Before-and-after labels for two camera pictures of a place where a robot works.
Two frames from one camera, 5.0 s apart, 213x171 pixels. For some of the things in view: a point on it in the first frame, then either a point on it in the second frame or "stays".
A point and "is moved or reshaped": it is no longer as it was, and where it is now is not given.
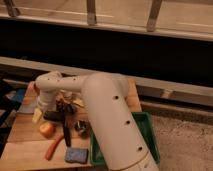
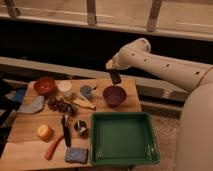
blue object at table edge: x=20 y=94 stays
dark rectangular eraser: x=54 y=115 is moved or reshaped
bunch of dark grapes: x=65 y=107 stays
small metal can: x=83 y=128 stays
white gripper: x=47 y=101 -> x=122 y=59
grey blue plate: x=28 y=105 stays
